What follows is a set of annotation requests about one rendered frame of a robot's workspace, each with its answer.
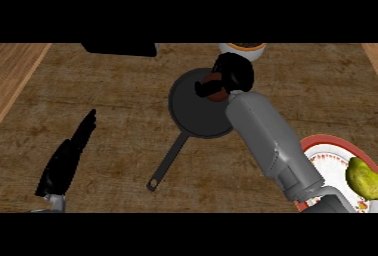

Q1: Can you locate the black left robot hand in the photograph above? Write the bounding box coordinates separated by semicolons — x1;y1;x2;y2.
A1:
34;108;98;198

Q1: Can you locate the white cup with brown contents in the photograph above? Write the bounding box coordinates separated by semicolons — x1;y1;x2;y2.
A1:
218;42;268;62

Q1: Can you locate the black appliance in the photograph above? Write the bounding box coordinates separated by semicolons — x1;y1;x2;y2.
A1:
80;42;160;58

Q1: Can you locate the dark grey frying pan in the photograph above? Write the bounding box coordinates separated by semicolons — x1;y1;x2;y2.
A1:
145;67;237;193

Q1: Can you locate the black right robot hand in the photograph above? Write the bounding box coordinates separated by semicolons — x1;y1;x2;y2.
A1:
194;52;256;99

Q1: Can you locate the red rimmed white plate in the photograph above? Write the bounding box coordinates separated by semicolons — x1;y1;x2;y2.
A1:
294;134;378;214

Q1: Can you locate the brown cupcake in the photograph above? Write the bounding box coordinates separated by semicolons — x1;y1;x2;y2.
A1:
203;72;231;103

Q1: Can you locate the green pear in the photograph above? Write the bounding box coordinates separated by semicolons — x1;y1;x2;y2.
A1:
345;157;378;201

